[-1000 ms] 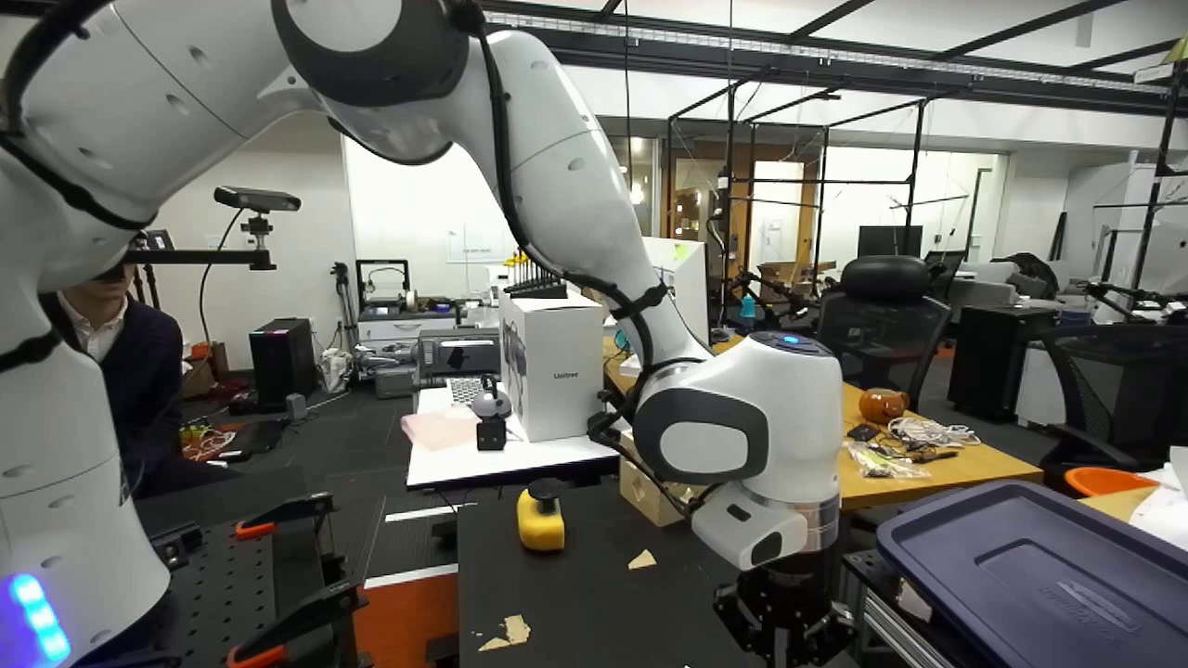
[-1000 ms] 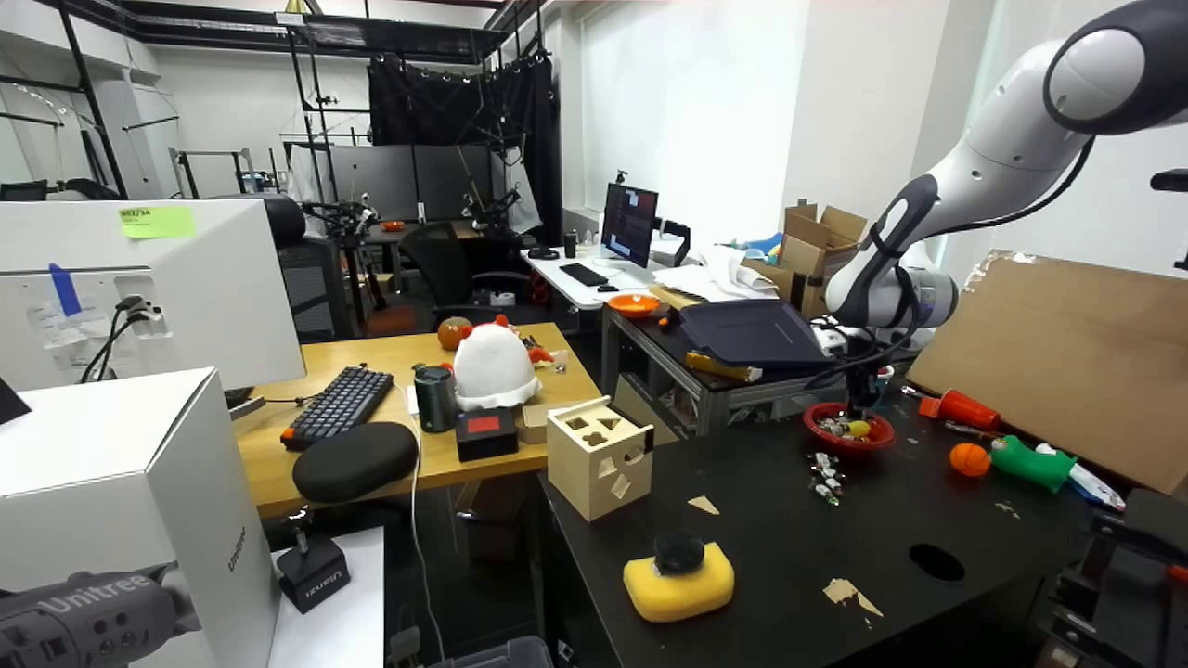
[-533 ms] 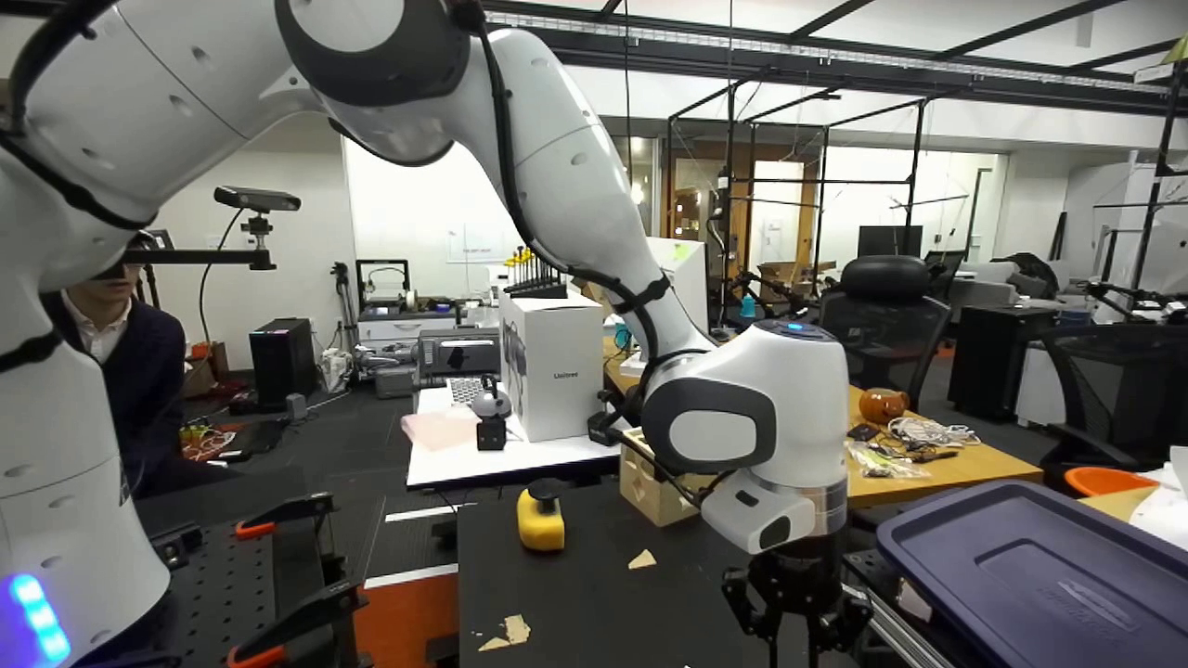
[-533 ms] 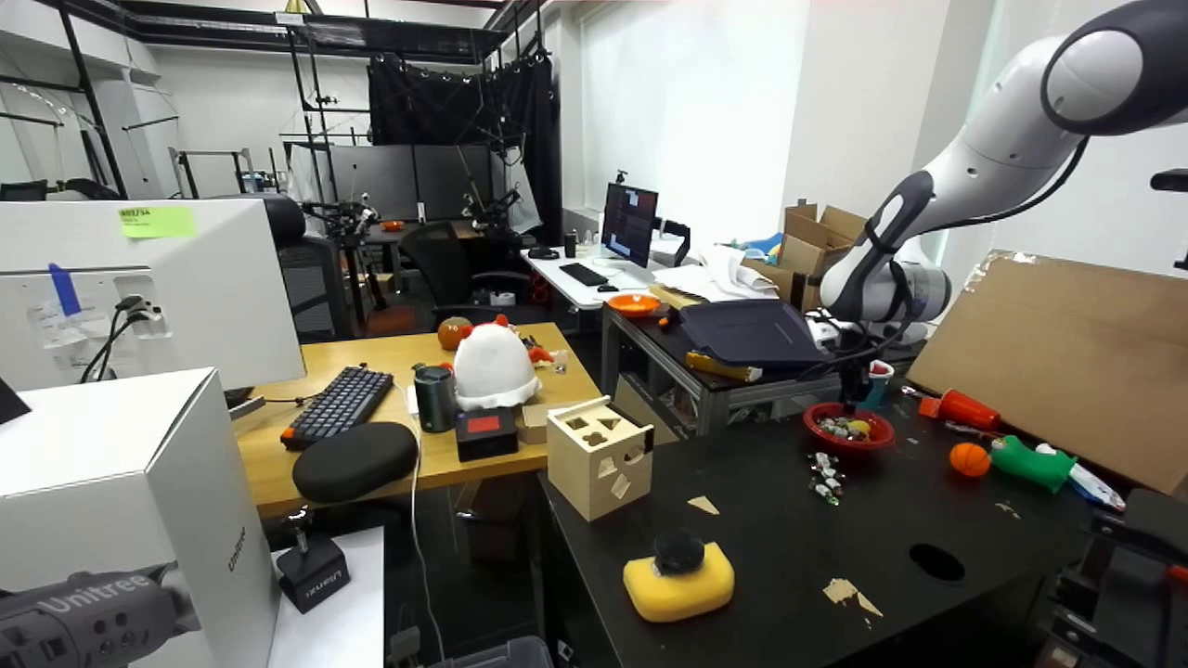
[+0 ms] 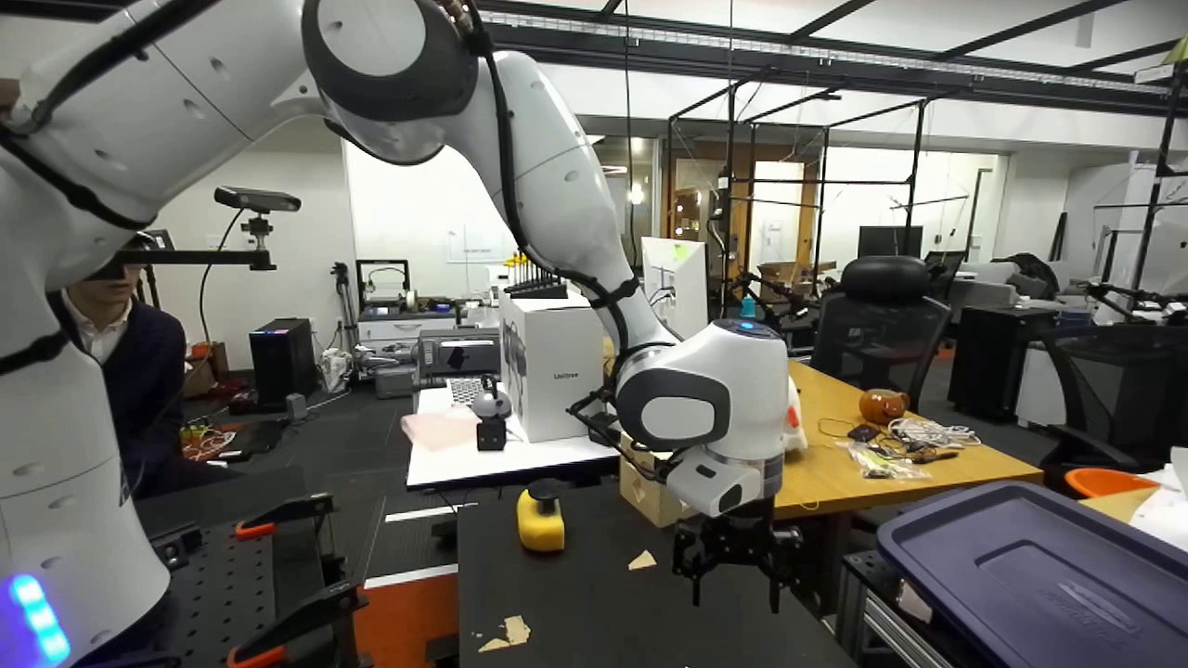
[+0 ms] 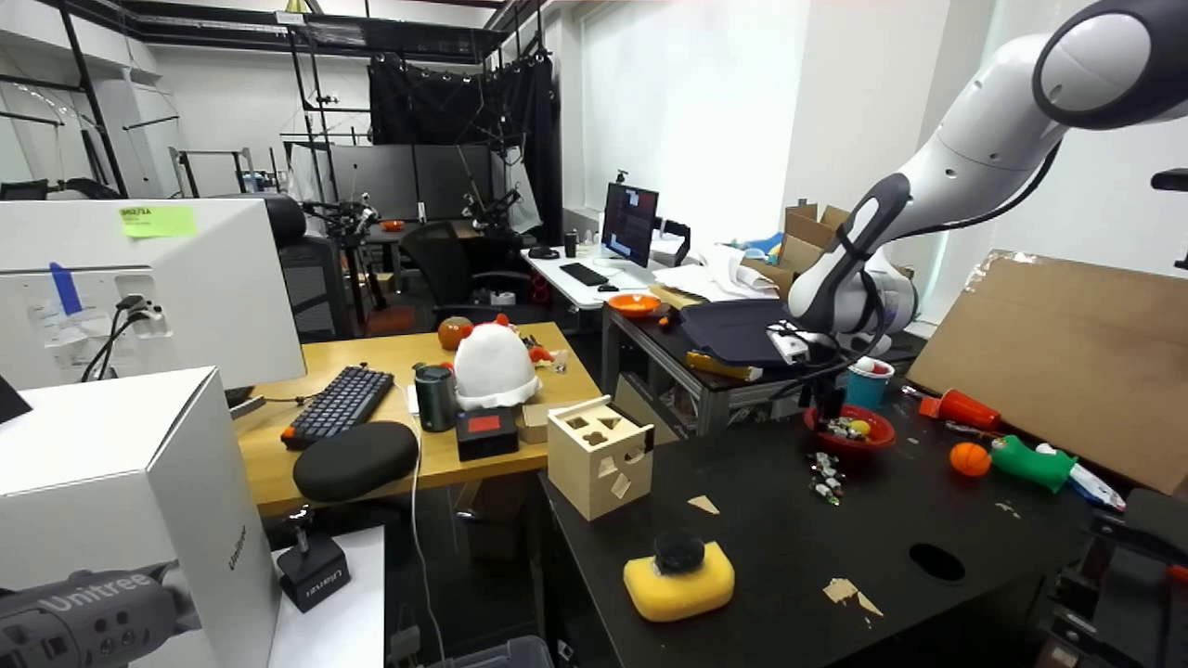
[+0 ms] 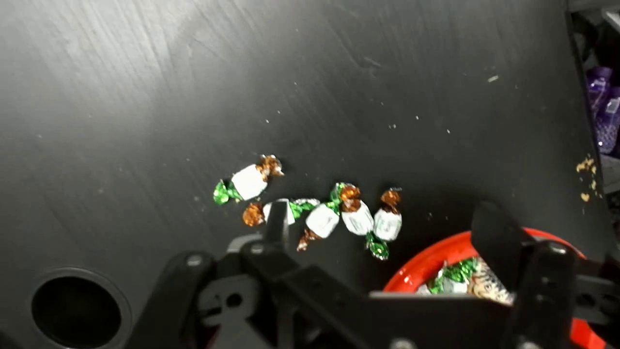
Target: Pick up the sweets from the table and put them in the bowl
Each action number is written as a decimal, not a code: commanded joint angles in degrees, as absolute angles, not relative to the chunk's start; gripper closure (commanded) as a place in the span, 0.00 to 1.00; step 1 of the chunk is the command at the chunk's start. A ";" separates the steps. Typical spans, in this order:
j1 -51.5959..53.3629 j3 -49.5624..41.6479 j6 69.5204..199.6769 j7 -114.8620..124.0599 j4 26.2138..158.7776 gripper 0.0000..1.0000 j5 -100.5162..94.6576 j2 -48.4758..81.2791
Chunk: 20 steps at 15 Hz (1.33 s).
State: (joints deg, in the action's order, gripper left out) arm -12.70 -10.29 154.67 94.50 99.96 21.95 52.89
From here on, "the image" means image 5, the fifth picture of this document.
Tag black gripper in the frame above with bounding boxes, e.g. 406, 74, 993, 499
670, 499, 793, 615

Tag orange bowl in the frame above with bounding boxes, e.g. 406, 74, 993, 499
1063, 462, 1163, 500

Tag wooden shape sorter box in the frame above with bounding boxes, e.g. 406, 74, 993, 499
616, 449, 696, 535

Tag wooden desk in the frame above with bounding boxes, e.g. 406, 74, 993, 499
710, 332, 1043, 526

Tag yellow tape dispenser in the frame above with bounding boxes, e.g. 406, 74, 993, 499
511, 485, 573, 558

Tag pile of plastic wrappers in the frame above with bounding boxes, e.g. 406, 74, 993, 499
844, 410, 983, 484

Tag orange pumpkin ball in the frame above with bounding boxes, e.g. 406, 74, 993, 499
856, 382, 914, 431

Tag large white cardboard box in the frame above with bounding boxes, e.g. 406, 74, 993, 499
497, 295, 610, 447

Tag black stand base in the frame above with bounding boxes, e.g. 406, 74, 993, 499
472, 411, 511, 454

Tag black office chair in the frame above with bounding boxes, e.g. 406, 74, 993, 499
804, 248, 959, 402

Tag navy plastic storage bin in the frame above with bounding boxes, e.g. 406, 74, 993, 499
872, 479, 1188, 668

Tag pale pink paper sheet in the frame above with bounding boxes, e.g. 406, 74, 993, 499
396, 405, 481, 454

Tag orange plastic panel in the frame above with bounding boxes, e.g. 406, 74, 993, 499
354, 568, 464, 668

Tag black cabinet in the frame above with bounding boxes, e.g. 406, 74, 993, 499
946, 297, 1058, 428

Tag grey Unitree device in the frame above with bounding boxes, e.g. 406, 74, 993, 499
414, 324, 506, 386

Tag black background monitor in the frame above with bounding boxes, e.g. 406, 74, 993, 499
852, 218, 928, 265

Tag black mesh chair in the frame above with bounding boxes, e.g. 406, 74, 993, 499
1034, 317, 1188, 470

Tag white paper sheet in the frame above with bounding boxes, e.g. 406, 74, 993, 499
1116, 442, 1188, 552

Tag small framed screen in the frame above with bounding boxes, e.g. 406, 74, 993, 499
354, 254, 414, 317

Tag black PC tower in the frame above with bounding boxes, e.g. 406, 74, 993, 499
245, 313, 321, 410

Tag person in dark jacket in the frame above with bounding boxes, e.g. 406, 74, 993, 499
52, 265, 193, 500

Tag orange-handled black clamp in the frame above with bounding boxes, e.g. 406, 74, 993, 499
225, 491, 339, 551
221, 577, 371, 668

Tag black camera on stand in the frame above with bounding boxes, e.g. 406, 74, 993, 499
111, 182, 309, 280

